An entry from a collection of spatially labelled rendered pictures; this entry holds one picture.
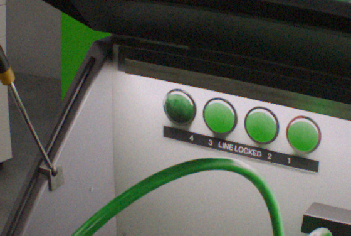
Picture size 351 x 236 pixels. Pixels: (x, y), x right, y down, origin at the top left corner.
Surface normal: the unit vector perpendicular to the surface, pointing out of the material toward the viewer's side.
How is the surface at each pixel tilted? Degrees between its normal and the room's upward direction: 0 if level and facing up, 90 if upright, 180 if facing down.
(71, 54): 90
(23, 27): 90
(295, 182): 90
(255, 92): 90
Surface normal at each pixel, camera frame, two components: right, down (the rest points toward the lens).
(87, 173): 0.86, 0.19
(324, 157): -0.51, 0.29
